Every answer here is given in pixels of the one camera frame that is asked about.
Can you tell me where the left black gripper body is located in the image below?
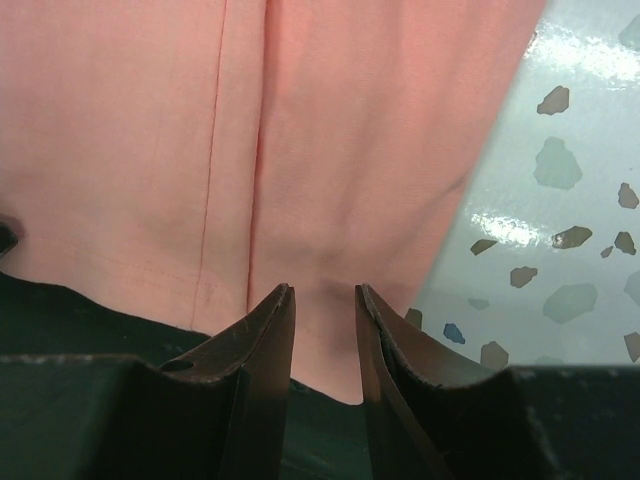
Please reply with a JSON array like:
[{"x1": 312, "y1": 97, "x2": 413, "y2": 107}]
[{"x1": 0, "y1": 214, "x2": 19, "y2": 257}]

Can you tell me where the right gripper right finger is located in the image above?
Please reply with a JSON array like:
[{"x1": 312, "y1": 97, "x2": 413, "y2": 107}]
[{"x1": 355, "y1": 284, "x2": 494, "y2": 479}]

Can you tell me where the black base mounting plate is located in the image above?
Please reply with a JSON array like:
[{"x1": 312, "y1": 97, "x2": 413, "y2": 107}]
[{"x1": 1, "y1": 275, "x2": 372, "y2": 480}]

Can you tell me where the salmon pink t shirt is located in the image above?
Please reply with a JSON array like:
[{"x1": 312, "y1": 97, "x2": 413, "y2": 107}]
[{"x1": 1, "y1": 1, "x2": 544, "y2": 404}]

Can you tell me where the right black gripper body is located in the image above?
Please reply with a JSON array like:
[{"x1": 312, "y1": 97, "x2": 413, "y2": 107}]
[{"x1": 0, "y1": 353, "x2": 640, "y2": 480}]

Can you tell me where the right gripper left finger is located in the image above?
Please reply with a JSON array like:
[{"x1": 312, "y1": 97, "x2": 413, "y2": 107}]
[{"x1": 160, "y1": 284, "x2": 296, "y2": 479}]

